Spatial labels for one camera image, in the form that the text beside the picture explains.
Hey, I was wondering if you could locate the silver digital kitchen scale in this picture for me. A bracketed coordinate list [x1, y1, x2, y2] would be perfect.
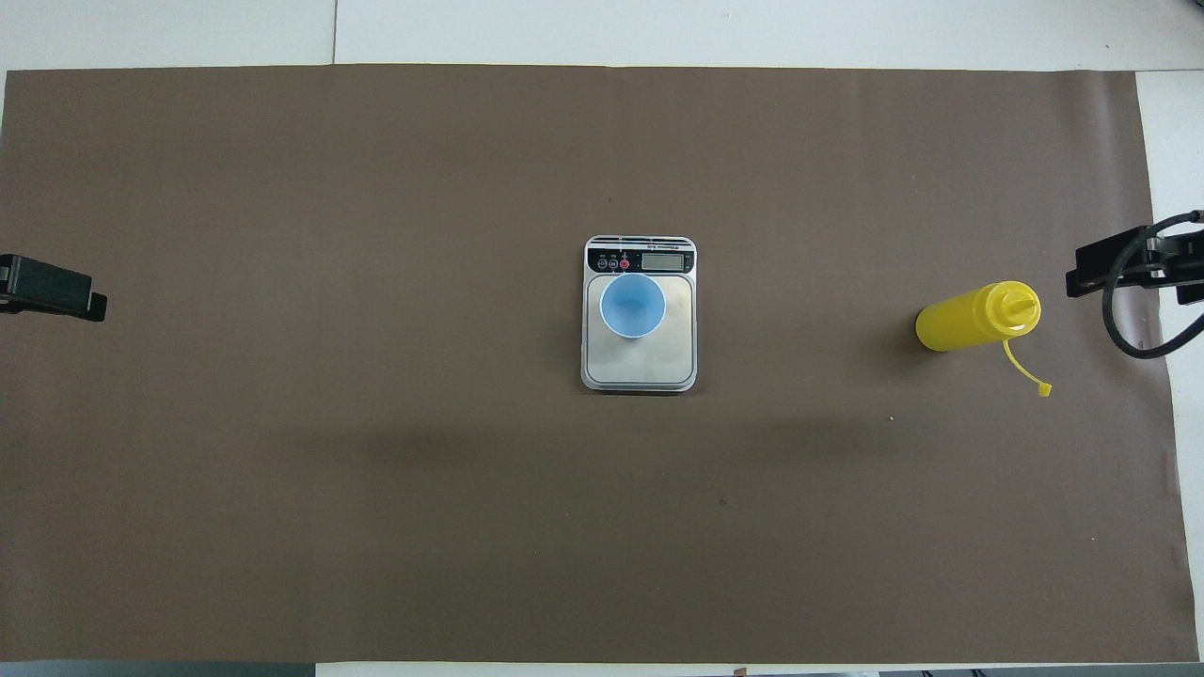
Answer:
[580, 235, 698, 393]

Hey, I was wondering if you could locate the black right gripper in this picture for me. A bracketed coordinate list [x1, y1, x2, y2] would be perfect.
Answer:
[1066, 226, 1204, 307]

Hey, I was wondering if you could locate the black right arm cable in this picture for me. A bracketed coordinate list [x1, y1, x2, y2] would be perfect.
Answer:
[1102, 212, 1204, 360]

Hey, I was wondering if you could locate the yellow squeeze bottle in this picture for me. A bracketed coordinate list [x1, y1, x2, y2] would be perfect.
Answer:
[915, 280, 1053, 398]

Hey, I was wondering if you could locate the brown table mat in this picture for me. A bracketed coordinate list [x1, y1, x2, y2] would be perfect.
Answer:
[0, 64, 1197, 665]

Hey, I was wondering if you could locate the light blue plastic cup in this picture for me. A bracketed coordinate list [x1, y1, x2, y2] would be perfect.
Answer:
[600, 272, 667, 339]

